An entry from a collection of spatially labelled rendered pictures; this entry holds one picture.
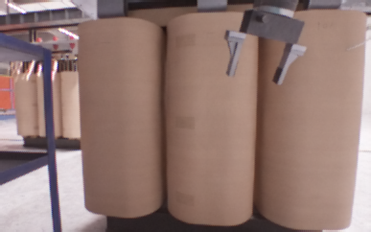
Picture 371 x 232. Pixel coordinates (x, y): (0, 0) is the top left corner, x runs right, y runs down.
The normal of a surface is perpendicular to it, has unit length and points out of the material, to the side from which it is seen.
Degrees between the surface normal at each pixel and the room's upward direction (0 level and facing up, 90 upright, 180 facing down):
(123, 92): 90
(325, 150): 90
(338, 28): 90
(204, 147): 90
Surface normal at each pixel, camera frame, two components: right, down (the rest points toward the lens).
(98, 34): -0.11, 0.07
